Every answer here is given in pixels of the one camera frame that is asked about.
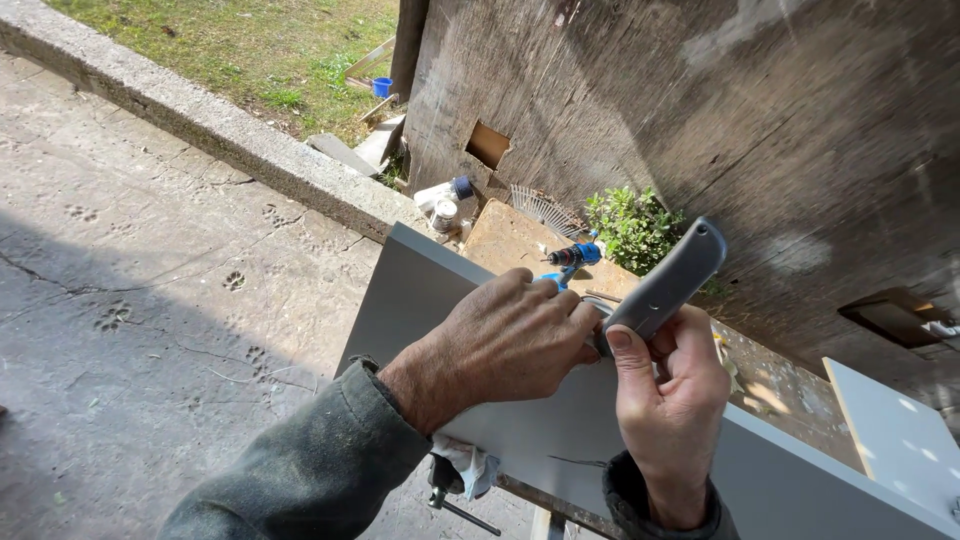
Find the concrete curb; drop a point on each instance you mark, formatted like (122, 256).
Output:
(187, 112)

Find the small white jar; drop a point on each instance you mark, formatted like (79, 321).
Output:
(444, 215)

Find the paint-stained wooden workbench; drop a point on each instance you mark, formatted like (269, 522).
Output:
(780, 390)

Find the wooden slats frame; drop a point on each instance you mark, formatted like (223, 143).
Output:
(371, 61)

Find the large grey furniture panel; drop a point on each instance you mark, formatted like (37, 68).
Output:
(547, 435)

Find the small white panel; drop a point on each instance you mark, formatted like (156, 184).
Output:
(900, 435)

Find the white cloth rag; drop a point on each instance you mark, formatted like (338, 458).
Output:
(469, 465)

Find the dark wooden post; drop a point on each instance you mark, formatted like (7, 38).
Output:
(409, 45)

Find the blue bucket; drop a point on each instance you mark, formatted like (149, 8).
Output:
(382, 87)

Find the person's left hand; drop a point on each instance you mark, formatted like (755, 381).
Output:
(487, 352)

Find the green leafy plant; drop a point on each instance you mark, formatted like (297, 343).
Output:
(634, 229)

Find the white bottle with blue cap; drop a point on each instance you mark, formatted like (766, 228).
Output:
(439, 195)

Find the grey utility knife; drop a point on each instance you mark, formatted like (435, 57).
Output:
(667, 289)

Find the grey edge banding strip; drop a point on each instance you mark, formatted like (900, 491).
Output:
(598, 303)

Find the grey concrete slabs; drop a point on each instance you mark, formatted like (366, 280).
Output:
(360, 150)

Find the person's right hand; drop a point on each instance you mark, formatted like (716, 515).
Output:
(671, 412)

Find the person's left fingers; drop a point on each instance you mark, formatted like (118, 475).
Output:
(559, 311)

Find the yellowish paper scrap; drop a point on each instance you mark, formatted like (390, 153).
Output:
(726, 364)

